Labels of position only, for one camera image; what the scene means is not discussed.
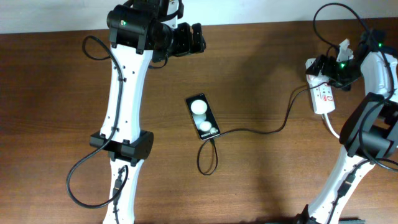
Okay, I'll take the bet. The black charger cable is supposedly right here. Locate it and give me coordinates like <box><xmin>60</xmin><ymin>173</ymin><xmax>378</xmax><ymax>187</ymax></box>
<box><xmin>196</xmin><ymin>80</ymin><xmax>330</xmax><ymax>176</ymax></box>

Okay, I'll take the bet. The black Galaxy smartphone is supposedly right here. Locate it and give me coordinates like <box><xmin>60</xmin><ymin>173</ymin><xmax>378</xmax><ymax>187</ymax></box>
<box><xmin>185</xmin><ymin>93</ymin><xmax>221</xmax><ymax>141</ymax></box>

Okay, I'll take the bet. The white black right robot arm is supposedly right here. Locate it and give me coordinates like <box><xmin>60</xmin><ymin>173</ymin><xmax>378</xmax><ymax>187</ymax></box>
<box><xmin>294</xmin><ymin>29</ymin><xmax>397</xmax><ymax>223</ymax></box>

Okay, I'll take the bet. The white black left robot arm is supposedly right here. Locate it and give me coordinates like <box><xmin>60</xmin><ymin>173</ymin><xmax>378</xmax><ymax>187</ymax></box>
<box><xmin>90</xmin><ymin>1</ymin><xmax>206</xmax><ymax>223</ymax></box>

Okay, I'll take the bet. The white power strip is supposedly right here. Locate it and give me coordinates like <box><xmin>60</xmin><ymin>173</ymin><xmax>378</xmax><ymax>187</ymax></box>
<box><xmin>306</xmin><ymin>75</ymin><xmax>335</xmax><ymax>114</ymax></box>

